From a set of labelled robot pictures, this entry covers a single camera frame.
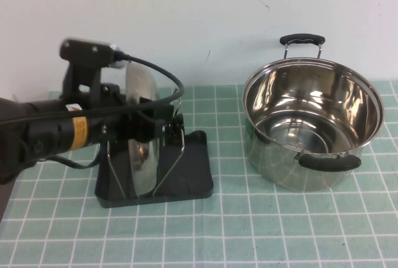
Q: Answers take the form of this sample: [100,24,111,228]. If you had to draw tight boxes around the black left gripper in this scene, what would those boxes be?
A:
[89,82,175,145]

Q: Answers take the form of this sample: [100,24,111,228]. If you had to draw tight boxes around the stainless steel pot lid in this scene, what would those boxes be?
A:
[124,62,162,196]

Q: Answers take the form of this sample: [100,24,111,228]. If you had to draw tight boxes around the green white checkered tablecloth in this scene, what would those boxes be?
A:
[0,80,398,268]

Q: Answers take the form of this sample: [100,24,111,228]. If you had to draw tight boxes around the black camera cable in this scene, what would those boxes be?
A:
[0,44,185,126]

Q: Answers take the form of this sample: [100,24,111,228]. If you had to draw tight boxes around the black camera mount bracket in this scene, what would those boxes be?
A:
[62,62,105,103]

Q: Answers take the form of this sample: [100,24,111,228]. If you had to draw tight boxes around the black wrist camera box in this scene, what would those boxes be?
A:
[60,37,115,69]

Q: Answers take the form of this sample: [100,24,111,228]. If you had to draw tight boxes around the stainless steel pot black handles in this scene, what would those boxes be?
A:
[243,33,386,193]

